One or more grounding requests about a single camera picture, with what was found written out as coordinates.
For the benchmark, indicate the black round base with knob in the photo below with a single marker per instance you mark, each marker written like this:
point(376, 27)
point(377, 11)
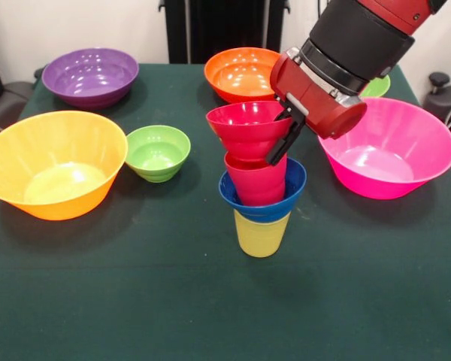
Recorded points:
point(447, 101)

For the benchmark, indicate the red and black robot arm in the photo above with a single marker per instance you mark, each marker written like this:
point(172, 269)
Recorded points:
point(361, 41)

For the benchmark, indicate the red cup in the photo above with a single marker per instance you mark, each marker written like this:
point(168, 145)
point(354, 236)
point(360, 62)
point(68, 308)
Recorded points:
point(257, 184)

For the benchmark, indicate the large yellow-orange bowl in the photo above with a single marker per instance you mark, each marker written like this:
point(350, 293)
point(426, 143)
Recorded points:
point(56, 161)

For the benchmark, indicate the small black knob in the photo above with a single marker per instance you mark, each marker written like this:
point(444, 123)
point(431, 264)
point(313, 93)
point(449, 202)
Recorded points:
point(38, 73)

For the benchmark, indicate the small blue bowl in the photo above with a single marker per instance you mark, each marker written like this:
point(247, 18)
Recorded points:
point(295, 184)

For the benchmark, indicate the large pink bowl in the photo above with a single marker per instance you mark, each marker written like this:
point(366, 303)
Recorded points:
point(398, 158)

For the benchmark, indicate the small red bowl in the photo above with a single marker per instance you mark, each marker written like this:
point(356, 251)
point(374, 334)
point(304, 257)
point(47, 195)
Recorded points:
point(244, 131)

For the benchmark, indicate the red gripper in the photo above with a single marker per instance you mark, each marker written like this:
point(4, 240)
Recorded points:
point(315, 101)

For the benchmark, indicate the yellow translucent cup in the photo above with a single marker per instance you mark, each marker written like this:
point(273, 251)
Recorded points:
point(261, 237)

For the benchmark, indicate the large light green bowl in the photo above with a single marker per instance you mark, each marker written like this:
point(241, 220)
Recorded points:
point(377, 87)

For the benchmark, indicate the purple bowl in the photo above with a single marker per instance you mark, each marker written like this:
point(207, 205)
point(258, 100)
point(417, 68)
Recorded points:
point(90, 75)

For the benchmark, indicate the small green bowl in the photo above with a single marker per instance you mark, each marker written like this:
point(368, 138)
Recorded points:
point(158, 154)

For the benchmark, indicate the dark green tablecloth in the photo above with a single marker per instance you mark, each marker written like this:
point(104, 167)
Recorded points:
point(225, 301)

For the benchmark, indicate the orange bowl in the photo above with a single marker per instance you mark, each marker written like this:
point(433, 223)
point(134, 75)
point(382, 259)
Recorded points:
point(237, 75)

